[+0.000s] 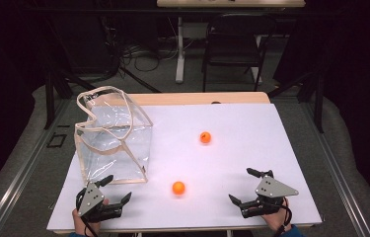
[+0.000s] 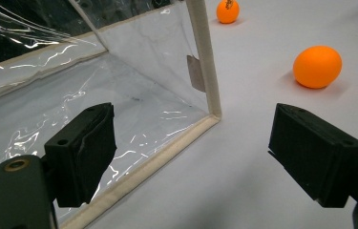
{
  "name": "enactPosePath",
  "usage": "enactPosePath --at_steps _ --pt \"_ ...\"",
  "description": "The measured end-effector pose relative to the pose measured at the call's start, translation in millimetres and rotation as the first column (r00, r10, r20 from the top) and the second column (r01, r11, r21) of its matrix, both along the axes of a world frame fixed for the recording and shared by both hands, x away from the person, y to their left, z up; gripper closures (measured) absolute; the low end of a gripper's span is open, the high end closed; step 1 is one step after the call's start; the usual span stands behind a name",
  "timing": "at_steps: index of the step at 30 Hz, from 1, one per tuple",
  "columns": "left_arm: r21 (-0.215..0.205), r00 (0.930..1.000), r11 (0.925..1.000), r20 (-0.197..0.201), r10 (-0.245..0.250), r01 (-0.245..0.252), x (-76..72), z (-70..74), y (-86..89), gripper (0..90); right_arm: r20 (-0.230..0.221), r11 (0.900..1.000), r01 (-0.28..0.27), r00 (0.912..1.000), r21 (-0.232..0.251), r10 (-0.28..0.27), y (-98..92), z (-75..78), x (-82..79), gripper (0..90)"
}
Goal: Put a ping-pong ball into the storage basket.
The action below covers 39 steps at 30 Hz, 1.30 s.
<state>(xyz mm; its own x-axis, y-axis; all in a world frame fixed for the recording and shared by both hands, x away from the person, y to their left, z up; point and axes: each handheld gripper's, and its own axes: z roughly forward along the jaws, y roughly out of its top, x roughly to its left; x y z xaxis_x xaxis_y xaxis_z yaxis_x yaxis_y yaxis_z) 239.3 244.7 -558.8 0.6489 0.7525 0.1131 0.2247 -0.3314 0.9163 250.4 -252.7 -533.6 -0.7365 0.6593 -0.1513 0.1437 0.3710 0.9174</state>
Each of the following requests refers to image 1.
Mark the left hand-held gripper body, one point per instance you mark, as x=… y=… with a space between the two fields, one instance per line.
x=90 y=199

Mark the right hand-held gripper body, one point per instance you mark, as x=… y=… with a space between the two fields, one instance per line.
x=273 y=189

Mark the clear plastic tote bag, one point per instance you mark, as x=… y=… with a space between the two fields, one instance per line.
x=116 y=154

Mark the orange ping-pong ball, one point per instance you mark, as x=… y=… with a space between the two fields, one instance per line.
x=178 y=188
x=205 y=137

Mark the person's left hand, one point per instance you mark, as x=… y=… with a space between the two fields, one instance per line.
x=82 y=226

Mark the person's right hand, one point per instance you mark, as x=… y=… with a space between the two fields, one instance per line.
x=279 y=219

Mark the white board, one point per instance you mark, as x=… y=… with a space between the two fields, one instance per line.
x=238 y=158

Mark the black floor hatch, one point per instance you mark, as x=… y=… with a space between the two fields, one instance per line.
x=57 y=140

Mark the black metal stand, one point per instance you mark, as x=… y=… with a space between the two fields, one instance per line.
x=319 y=105
x=49 y=98

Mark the wooden table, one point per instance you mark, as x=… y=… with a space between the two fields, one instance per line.
x=189 y=98

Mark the black chair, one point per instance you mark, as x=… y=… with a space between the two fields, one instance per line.
x=232 y=49

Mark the dark curtain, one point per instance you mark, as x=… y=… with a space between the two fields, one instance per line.
x=363 y=98
x=1 y=98

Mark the white desk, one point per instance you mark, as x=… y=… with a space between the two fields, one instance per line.
x=232 y=3

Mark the aluminium floor rail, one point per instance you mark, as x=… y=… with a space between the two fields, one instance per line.
x=335 y=171
x=24 y=171

